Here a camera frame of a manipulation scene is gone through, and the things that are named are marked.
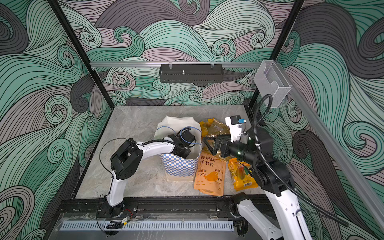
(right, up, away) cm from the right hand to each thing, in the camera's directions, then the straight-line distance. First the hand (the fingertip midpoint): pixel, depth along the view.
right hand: (211, 139), depth 57 cm
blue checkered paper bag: (-15, -16, +12) cm, 25 cm away
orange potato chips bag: (+3, -23, +24) cm, 34 cm away
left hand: (-12, -13, +36) cm, 41 cm away
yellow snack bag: (+20, -24, +20) cm, 37 cm away
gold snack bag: (+7, +2, +39) cm, 40 cm away
